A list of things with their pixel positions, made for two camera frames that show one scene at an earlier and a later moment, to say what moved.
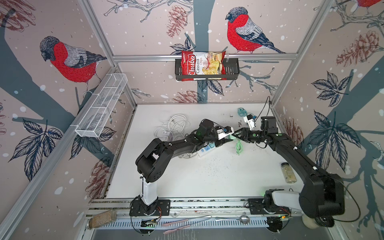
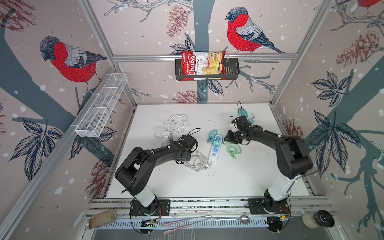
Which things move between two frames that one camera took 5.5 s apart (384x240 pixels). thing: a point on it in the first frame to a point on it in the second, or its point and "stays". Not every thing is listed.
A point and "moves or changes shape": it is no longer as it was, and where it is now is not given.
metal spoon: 244,219 stays
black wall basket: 232,71 stays
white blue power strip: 201,151 to 215,149
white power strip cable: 176,123 stays
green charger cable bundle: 239,146 moves or changes shape
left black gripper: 221,142 to 188,158
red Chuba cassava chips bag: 202,63 stays
